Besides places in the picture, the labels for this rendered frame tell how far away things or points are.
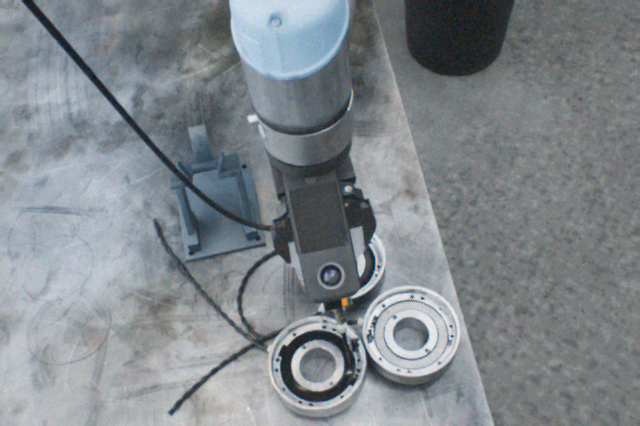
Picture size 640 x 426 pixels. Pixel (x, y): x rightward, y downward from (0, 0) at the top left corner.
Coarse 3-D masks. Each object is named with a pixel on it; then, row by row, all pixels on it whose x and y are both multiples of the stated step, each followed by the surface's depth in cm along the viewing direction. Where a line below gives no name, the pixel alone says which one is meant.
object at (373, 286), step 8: (376, 240) 88; (376, 248) 88; (360, 256) 88; (376, 256) 88; (384, 256) 86; (360, 264) 87; (376, 264) 87; (384, 264) 86; (360, 272) 87; (376, 272) 87; (384, 272) 86; (376, 280) 85; (304, 288) 86; (368, 288) 84; (376, 288) 86; (360, 296) 84; (368, 296) 85; (360, 304) 86
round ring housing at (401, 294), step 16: (400, 288) 84; (416, 288) 84; (384, 304) 85; (432, 304) 84; (448, 304) 83; (368, 320) 83; (400, 320) 84; (416, 320) 84; (432, 320) 83; (448, 320) 83; (384, 336) 83; (432, 336) 82; (448, 336) 82; (368, 352) 81; (400, 352) 81; (416, 352) 81; (448, 352) 82; (384, 368) 79; (400, 368) 80; (432, 368) 80; (448, 368) 81
